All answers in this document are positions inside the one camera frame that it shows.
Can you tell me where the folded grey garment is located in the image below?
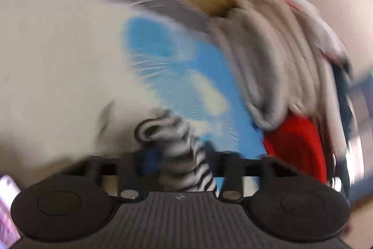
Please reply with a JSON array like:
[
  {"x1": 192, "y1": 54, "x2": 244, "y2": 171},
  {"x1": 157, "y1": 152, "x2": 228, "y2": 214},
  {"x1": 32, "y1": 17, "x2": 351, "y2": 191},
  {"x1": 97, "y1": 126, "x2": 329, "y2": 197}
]
[{"x1": 208, "y1": 0, "x2": 330, "y2": 132}]

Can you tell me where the white garment with red trim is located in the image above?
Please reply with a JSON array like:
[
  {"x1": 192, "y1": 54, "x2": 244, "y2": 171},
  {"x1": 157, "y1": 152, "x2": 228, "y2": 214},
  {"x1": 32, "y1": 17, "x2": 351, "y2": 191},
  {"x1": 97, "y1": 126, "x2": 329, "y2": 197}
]
[{"x1": 277, "y1": 0, "x2": 350, "y2": 66}]

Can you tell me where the folded red garment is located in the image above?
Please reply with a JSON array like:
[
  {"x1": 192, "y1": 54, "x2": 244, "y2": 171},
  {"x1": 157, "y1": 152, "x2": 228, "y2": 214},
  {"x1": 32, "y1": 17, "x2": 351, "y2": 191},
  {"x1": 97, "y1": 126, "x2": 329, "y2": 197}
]
[{"x1": 263, "y1": 115, "x2": 328, "y2": 184}]

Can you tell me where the purple patterned flat thing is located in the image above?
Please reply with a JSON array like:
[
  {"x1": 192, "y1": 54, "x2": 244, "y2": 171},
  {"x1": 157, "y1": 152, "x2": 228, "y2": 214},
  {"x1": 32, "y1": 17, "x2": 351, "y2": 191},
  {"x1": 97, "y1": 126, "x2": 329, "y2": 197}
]
[{"x1": 0, "y1": 175, "x2": 23, "y2": 248}]

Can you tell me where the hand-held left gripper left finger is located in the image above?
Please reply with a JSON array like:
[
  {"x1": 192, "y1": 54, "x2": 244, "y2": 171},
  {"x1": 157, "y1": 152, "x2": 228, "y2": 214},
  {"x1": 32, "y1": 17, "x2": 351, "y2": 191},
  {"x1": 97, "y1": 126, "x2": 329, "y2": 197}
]
[{"x1": 71, "y1": 150, "x2": 158, "y2": 204}]

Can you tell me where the white and grey garment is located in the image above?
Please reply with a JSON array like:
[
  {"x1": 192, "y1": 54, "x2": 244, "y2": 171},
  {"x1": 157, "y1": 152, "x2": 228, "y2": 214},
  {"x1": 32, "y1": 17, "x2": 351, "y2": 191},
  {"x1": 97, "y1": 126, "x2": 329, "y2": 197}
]
[{"x1": 0, "y1": 0, "x2": 210, "y2": 176}]

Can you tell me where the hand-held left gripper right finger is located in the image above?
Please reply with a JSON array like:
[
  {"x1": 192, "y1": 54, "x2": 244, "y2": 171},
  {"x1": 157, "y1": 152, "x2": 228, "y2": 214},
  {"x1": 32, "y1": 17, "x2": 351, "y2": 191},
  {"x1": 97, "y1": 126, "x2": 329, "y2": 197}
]
[{"x1": 204, "y1": 142, "x2": 295, "y2": 204}]

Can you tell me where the blue mat with white clouds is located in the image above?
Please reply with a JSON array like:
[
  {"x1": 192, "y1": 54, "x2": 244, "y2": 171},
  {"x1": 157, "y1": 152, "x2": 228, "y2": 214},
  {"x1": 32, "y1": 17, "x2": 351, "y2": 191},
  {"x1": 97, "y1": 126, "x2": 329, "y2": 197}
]
[{"x1": 121, "y1": 15, "x2": 269, "y2": 197}]

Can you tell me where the black and white striped garment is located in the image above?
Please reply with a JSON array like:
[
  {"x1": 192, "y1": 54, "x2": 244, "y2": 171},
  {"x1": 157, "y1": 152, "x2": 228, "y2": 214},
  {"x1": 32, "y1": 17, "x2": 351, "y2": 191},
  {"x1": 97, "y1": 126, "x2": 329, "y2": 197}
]
[{"x1": 133, "y1": 109, "x2": 220, "y2": 197}]

